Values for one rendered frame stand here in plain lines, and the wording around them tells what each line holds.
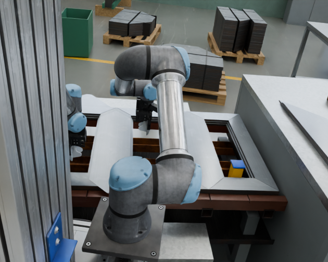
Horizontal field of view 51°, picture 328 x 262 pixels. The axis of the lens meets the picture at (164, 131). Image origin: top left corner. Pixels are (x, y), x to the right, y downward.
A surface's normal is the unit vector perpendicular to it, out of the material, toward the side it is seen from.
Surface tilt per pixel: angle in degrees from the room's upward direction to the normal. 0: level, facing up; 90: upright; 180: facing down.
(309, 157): 0
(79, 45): 90
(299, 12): 90
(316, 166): 0
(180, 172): 34
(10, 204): 90
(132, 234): 73
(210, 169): 0
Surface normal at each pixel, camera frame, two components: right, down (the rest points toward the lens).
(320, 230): -0.99, -0.04
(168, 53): 0.15, -0.49
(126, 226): 0.10, 0.25
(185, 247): 0.10, -0.85
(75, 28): 0.07, 0.52
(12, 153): 0.99, 0.14
